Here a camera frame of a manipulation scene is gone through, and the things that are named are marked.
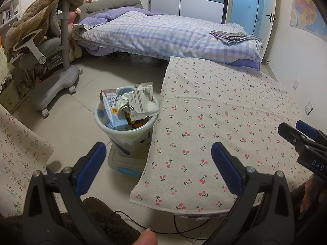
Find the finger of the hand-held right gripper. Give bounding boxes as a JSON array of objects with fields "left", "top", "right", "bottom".
[
  {"left": 278, "top": 122, "right": 311, "bottom": 150},
  {"left": 296, "top": 120, "right": 327, "bottom": 146}
]

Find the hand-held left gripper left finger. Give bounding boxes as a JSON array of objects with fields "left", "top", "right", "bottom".
[{"left": 22, "top": 141, "right": 107, "bottom": 245}]

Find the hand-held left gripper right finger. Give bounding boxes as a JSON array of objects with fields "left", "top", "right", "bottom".
[{"left": 206, "top": 142, "right": 297, "bottom": 245}]

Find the white plastic waste bin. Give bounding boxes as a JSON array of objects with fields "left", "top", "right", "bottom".
[{"left": 95, "top": 86, "right": 160, "bottom": 156}]

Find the light blue carton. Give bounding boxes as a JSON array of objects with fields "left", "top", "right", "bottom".
[{"left": 100, "top": 89, "right": 129, "bottom": 130}]

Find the white tissue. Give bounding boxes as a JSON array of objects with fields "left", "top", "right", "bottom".
[{"left": 119, "top": 93, "right": 134, "bottom": 110}]

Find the silver foil wrapper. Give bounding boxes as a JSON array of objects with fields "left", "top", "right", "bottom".
[{"left": 128, "top": 82, "right": 160, "bottom": 120}]

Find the person's right hand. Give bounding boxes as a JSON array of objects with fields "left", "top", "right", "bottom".
[{"left": 299, "top": 176, "right": 324, "bottom": 212}]

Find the person's left hand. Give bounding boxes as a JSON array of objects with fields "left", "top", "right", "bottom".
[{"left": 133, "top": 228, "right": 159, "bottom": 245}]

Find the clear plastic storage box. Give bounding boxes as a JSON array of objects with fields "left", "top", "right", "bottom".
[{"left": 107, "top": 143, "right": 149, "bottom": 178}]

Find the brown fuzzy cloth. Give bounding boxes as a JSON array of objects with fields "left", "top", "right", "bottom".
[{"left": 0, "top": 196, "right": 142, "bottom": 245}]

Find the cherry print tablecloth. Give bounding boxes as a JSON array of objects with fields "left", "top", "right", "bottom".
[{"left": 129, "top": 56, "right": 313, "bottom": 215}]

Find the beige floral cloth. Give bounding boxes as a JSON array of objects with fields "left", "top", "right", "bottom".
[{"left": 0, "top": 105, "right": 67, "bottom": 217}]

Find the grey desk chair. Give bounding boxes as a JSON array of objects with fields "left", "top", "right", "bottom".
[{"left": 11, "top": 0, "right": 80, "bottom": 118}]

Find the folded grey checked cloth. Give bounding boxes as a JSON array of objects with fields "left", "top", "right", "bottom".
[{"left": 209, "top": 29, "right": 262, "bottom": 46}]

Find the cream plush toy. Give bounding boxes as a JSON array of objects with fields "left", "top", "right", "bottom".
[{"left": 68, "top": 41, "right": 83, "bottom": 62}]

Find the grey storage box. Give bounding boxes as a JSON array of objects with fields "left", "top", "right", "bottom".
[{"left": 129, "top": 53, "right": 161, "bottom": 68}]

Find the white door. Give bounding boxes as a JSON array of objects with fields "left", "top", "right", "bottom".
[{"left": 261, "top": 0, "right": 278, "bottom": 64}]

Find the cream fringed cloth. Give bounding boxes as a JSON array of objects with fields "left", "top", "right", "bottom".
[{"left": 0, "top": 47, "right": 16, "bottom": 92}]

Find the pink plush toy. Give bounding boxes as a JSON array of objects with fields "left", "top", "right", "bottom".
[{"left": 68, "top": 6, "right": 82, "bottom": 28}]

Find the brown fuzzy blanket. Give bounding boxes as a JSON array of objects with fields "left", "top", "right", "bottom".
[{"left": 4, "top": 0, "right": 85, "bottom": 57}]

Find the grey padded bed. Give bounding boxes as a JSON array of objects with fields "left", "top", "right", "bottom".
[{"left": 72, "top": 0, "right": 263, "bottom": 69}]

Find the white and teal wardrobe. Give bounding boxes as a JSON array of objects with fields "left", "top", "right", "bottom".
[{"left": 148, "top": 0, "right": 229, "bottom": 24}]

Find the white bookshelf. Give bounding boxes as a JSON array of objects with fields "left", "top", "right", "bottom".
[{"left": 0, "top": 0, "right": 22, "bottom": 31}]

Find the black cable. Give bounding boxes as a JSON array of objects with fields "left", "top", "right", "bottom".
[{"left": 112, "top": 210, "right": 212, "bottom": 240}]

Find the wall map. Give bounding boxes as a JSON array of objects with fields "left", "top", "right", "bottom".
[{"left": 290, "top": 0, "right": 327, "bottom": 41}]

